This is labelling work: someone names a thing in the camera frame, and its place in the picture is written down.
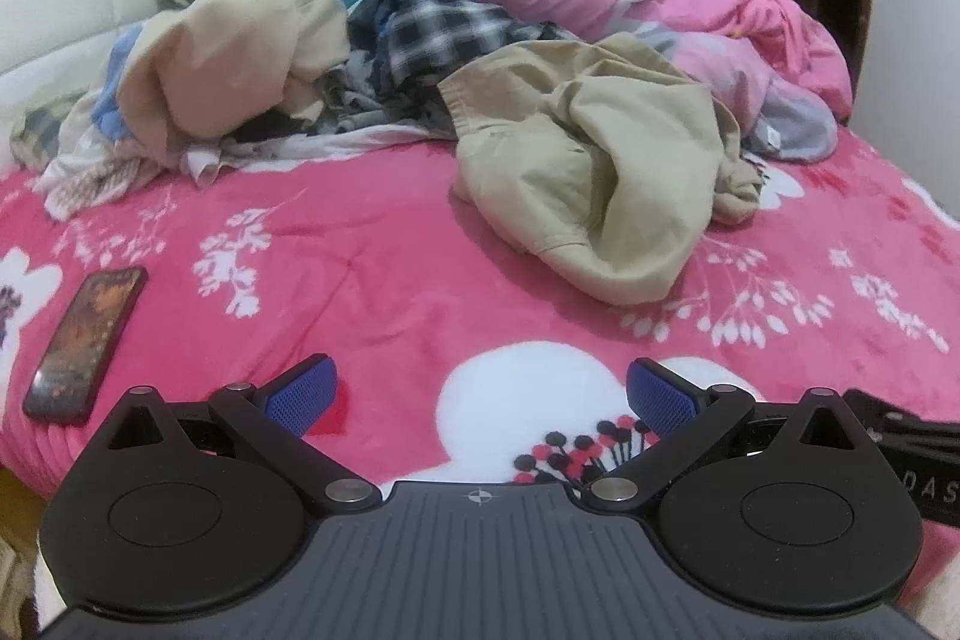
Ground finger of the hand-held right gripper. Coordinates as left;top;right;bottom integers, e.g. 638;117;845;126
841;388;960;453

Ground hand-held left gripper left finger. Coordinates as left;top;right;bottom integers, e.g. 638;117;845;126
105;353;382;513

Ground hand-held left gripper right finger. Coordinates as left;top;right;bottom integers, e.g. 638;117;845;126
581;356;875;513

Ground khaki pants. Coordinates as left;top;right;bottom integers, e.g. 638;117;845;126
437;32;766;305

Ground pink floral blanket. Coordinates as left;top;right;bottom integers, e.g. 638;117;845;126
0;115;960;640

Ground black smartphone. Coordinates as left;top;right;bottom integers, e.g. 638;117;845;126
22;266;149;425

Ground white garment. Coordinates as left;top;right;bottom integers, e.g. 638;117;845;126
180;122;458;191

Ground black garment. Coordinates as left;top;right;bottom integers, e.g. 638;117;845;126
225;113;305;145

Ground grey white patterned cloth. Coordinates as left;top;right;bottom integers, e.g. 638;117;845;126
37;156;162;223

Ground beige hoodie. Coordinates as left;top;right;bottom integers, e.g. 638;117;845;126
116;0;353;172

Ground light blue garment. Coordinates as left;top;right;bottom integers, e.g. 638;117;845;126
60;21;151;161

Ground plaid shirt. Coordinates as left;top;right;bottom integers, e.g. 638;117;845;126
346;0;586;142

